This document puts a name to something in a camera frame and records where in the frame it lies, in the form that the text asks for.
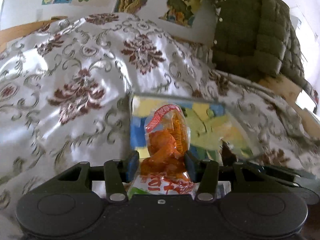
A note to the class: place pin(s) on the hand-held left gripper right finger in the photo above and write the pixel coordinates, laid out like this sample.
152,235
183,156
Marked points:
190,166

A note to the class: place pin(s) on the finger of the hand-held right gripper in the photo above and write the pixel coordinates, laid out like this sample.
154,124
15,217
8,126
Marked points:
228,155

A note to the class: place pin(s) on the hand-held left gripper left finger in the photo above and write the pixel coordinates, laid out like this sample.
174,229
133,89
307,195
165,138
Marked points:
132,166

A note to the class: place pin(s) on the orange snack packet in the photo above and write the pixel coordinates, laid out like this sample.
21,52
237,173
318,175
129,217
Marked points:
165,150

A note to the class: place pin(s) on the grey tray with colourful lining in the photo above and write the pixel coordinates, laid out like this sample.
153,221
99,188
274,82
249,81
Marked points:
210,127

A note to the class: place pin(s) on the floral printed blanket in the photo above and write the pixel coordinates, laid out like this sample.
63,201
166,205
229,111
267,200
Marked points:
75,62

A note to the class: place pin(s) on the olive green puffer jacket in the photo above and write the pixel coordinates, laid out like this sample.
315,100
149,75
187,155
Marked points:
250,30

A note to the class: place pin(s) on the torn swirl wall poster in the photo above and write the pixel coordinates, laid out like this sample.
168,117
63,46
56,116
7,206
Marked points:
135,0

